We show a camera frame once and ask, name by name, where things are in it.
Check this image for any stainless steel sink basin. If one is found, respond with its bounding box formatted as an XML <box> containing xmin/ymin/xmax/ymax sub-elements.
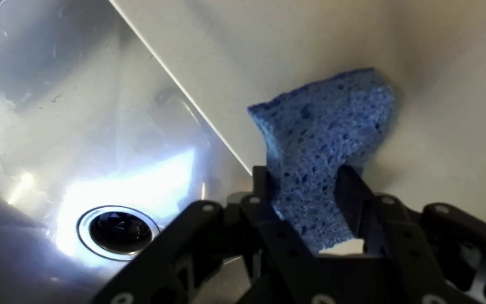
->
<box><xmin>0</xmin><ymin>0</ymin><xmax>257</xmax><ymax>304</ymax></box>

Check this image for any round sink drain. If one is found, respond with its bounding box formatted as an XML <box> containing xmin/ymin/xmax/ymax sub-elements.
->
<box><xmin>75</xmin><ymin>204</ymin><xmax>162</xmax><ymax>263</ymax></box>

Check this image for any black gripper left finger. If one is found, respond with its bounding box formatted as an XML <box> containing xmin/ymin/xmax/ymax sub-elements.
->
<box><xmin>90</xmin><ymin>166</ymin><xmax>335</xmax><ymax>304</ymax></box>

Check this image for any blue sponge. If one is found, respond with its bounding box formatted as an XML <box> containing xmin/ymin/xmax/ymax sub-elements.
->
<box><xmin>247</xmin><ymin>67</ymin><xmax>400</xmax><ymax>252</ymax></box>

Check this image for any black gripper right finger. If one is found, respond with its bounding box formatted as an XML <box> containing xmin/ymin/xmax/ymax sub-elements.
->
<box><xmin>335</xmin><ymin>166</ymin><xmax>486</xmax><ymax>304</ymax></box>

